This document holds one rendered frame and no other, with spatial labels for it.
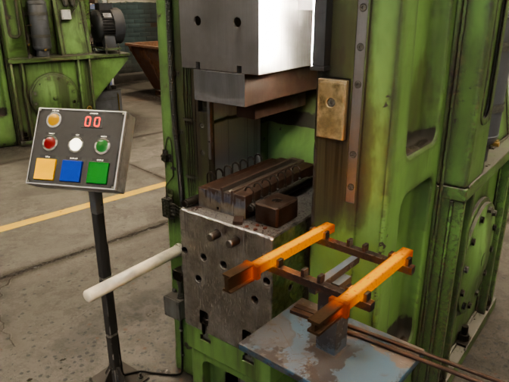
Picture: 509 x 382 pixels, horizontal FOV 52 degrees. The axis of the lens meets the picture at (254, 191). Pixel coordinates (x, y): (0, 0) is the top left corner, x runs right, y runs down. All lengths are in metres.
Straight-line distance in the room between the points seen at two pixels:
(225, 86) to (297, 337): 0.75
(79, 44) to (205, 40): 4.97
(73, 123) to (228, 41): 0.69
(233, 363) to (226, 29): 1.09
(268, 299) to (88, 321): 1.46
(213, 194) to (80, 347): 1.29
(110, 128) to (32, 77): 4.50
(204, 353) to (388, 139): 1.01
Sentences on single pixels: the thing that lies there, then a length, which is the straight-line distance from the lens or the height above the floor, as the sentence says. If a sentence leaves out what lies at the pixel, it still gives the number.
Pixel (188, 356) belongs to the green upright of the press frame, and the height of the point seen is 0.10.
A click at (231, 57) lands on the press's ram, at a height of 1.41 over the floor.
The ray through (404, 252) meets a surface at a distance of 1.38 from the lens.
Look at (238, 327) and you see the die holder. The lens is 1.77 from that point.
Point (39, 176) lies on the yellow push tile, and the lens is 1.96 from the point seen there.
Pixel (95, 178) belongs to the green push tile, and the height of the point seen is 0.99.
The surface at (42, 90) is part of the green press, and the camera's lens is 6.36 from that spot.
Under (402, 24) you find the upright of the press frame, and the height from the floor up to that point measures 1.51.
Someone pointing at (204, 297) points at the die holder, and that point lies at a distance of 1.83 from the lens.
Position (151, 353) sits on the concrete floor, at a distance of 2.61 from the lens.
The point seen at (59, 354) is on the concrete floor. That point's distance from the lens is 2.72.
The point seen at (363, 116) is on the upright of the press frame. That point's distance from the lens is 1.50.
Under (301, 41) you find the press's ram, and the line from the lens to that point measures 1.66.
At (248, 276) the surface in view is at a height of 0.95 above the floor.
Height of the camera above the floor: 1.57
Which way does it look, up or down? 20 degrees down
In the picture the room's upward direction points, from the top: straight up
